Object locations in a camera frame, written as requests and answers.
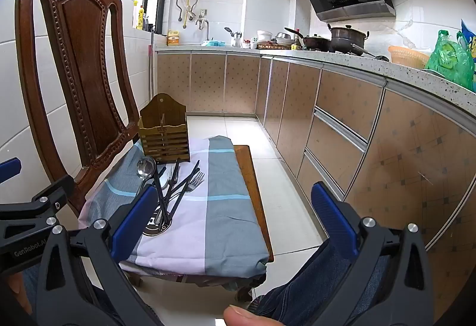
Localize orange plastic basket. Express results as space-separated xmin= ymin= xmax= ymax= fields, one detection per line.
xmin=388 ymin=46 xmax=430 ymax=69

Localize green plastic bag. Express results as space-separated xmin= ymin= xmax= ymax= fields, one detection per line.
xmin=425 ymin=29 xmax=476 ymax=90

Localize dark pot with lid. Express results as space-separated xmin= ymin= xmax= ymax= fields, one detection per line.
xmin=327 ymin=24 xmax=369 ymax=53

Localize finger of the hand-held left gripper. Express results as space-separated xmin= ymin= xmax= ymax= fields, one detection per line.
xmin=0 ymin=158 xmax=21 ymax=183
xmin=0 ymin=175 xmax=75 ymax=237

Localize metal basin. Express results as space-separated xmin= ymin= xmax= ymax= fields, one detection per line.
xmin=274 ymin=32 xmax=298 ymax=46

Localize black chopstick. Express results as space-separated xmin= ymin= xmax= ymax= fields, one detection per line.
xmin=156 ymin=164 xmax=168 ymax=196
xmin=153 ymin=167 xmax=169 ymax=234
xmin=163 ymin=158 xmax=181 ymax=208
xmin=167 ymin=160 xmax=201 ymax=228

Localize metal spoon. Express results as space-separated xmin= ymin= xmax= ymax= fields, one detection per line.
xmin=136 ymin=157 xmax=157 ymax=196

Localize kitchen counter cabinets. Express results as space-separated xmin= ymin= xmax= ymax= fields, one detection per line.
xmin=154 ymin=47 xmax=476 ymax=312

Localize person's right leg in jeans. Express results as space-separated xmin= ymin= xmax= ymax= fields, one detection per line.
xmin=248 ymin=237 xmax=391 ymax=326

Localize metal kitchen faucet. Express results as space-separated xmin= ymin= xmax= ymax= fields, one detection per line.
xmin=196 ymin=18 xmax=210 ymax=42

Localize checked grey and pink cloth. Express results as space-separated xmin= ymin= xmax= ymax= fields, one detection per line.
xmin=78 ymin=135 xmax=270 ymax=280

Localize black wok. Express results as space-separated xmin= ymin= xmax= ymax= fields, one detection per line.
xmin=284 ymin=27 xmax=331 ymax=51

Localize white cup with kitchen utensils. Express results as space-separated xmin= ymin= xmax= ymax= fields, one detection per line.
xmin=224 ymin=27 xmax=243 ymax=48

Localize person's right hand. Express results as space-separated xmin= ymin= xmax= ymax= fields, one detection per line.
xmin=223 ymin=305 xmax=269 ymax=326

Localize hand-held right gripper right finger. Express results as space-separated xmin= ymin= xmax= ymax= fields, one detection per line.
xmin=310 ymin=182 xmax=436 ymax=326

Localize metal fork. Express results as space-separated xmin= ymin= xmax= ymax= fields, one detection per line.
xmin=169 ymin=171 xmax=205 ymax=200
xmin=155 ymin=179 xmax=201 ymax=228

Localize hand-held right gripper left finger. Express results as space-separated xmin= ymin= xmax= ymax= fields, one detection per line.
xmin=35 ymin=185 xmax=164 ymax=326

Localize carved wooden chair back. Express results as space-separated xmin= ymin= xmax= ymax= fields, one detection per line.
xmin=15 ymin=0 xmax=275 ymax=304

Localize blue printed bag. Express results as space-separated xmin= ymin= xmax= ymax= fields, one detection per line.
xmin=460 ymin=19 xmax=476 ymax=59

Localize wooden slatted utensil holder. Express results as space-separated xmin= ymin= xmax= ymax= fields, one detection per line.
xmin=138 ymin=93 xmax=191 ymax=165

